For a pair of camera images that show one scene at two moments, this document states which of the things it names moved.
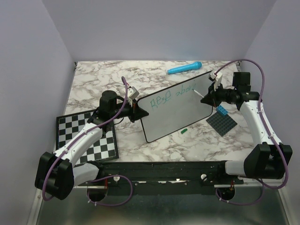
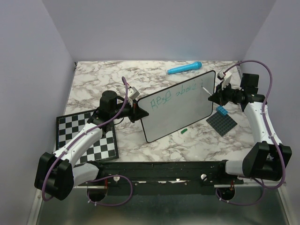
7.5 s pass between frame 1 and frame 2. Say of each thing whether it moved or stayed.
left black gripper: stayed
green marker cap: stayed
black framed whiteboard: stayed
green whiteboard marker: moved
